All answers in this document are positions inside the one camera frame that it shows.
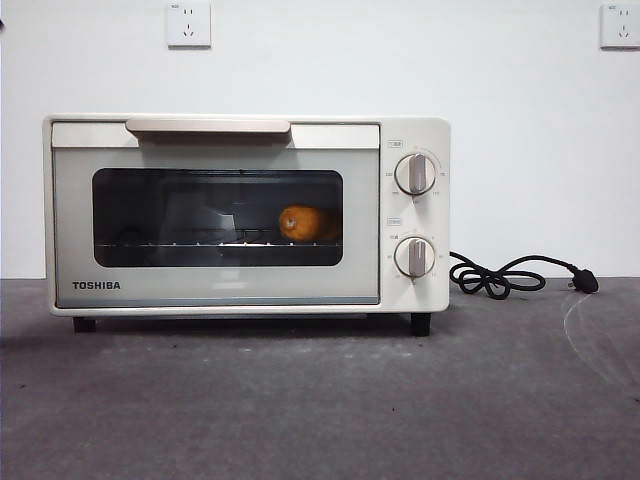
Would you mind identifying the glass oven door with handle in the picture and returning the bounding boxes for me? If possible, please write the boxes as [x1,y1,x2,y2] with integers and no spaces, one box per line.
[51,118,381,307]

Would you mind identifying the cream oven timer knob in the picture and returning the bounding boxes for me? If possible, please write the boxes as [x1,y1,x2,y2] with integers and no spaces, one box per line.
[393,236,437,279]

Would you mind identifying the cream oven temperature knob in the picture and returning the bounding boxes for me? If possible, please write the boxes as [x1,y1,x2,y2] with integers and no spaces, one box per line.
[393,153,437,197]

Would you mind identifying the cream Toshiba toaster oven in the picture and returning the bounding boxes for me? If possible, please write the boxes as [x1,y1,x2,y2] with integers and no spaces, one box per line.
[43,114,451,337]

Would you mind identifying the metal wire oven rack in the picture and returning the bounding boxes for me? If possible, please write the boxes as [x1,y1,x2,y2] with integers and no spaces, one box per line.
[95,227,340,250]

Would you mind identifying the white wall socket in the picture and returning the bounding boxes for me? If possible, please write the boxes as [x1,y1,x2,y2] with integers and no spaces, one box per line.
[599,3,640,50]
[166,0,212,50]

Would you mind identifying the black power cord with plug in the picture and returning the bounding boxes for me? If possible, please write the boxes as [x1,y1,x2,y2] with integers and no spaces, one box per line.
[448,251,600,296]

